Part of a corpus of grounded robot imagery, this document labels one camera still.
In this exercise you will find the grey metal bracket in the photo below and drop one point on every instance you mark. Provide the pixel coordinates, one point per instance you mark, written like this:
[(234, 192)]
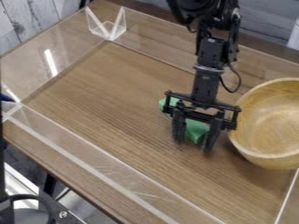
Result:
[(63, 216)]

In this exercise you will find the blue object at edge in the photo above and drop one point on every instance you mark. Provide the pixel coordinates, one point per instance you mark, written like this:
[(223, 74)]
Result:
[(5, 98)]

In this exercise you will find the clear acrylic tray walls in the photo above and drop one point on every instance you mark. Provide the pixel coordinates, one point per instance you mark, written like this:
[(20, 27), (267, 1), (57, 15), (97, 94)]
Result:
[(87, 81)]

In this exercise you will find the brown wooden bowl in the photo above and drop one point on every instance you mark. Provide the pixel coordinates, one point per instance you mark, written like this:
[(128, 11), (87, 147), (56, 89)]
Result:
[(267, 134)]

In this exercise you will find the green rectangular block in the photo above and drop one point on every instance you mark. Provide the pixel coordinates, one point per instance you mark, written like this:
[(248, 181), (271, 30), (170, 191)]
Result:
[(195, 129)]

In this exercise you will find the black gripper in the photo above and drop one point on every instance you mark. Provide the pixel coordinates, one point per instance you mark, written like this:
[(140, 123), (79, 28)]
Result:
[(202, 107)]

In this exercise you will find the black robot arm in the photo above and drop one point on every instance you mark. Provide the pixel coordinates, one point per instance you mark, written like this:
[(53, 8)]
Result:
[(214, 21)]

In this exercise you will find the black table leg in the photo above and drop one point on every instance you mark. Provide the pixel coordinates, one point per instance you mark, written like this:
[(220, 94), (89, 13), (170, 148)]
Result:
[(49, 184)]

